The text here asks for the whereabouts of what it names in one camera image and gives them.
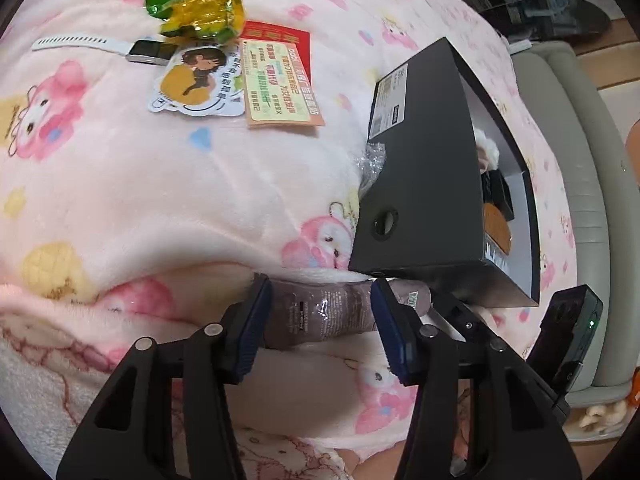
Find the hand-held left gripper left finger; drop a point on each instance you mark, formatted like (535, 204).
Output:
(255, 320)

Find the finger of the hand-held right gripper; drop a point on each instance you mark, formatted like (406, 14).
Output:
(462, 322)

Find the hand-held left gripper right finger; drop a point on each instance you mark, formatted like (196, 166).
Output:
(395, 340)

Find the grey-brown packet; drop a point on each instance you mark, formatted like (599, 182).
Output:
(320, 310)

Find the brown round object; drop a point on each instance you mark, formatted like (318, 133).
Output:
(497, 230)

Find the small black object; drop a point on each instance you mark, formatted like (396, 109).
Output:
(497, 190)

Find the black box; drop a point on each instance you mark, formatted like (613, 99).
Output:
(425, 175)

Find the white plush toy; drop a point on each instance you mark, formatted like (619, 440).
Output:
(487, 147)

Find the red card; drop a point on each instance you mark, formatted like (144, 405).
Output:
(280, 85)

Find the cartoon sticker card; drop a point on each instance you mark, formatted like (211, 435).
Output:
(200, 85)

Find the white smartwatch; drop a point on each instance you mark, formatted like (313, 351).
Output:
(145, 52)

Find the green snack packet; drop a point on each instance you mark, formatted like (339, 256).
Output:
(200, 5)

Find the white fluffy slipper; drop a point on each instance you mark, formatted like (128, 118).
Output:
(600, 415)

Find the pink printed blanket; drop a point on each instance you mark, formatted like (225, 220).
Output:
(150, 185)

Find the clear plastic wrapper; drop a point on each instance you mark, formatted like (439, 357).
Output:
(374, 160)

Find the person's leg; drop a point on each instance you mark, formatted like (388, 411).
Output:
(633, 150)

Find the white cloth pink outline print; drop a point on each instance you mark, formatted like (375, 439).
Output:
(30, 385)

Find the grey padded bed frame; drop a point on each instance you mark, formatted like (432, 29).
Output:
(575, 160)

